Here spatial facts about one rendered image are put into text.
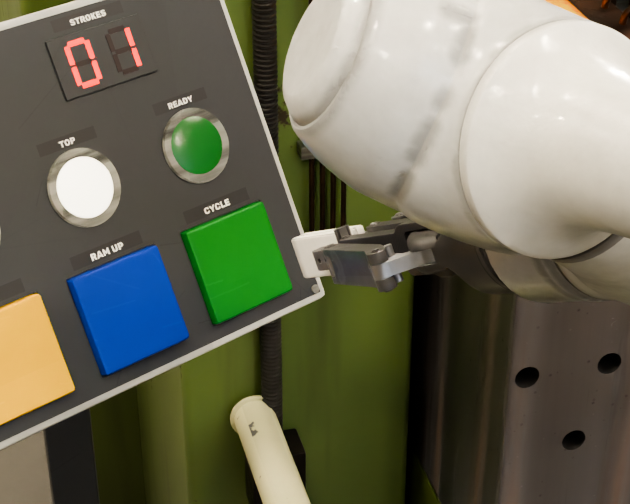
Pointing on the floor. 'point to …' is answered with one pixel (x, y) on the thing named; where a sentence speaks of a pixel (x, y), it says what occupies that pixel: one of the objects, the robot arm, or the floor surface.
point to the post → (72, 460)
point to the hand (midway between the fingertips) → (332, 252)
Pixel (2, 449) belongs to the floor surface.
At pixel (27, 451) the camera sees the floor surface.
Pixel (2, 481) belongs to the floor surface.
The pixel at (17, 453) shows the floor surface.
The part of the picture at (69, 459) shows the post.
